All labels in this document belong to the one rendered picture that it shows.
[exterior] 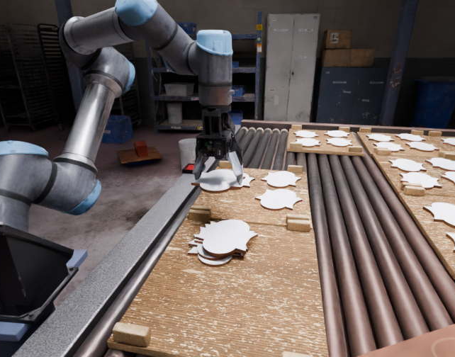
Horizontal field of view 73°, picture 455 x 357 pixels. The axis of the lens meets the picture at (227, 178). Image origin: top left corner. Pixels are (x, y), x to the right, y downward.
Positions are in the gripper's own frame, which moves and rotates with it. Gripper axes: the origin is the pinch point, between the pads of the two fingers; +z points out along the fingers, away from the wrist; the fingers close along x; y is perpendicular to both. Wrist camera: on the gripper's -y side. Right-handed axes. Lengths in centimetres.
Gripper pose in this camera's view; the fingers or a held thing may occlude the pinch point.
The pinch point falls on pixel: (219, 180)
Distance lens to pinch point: 80.3
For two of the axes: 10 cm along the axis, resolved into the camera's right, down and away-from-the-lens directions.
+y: -2.0, 4.0, -9.0
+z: 0.0, 9.2, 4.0
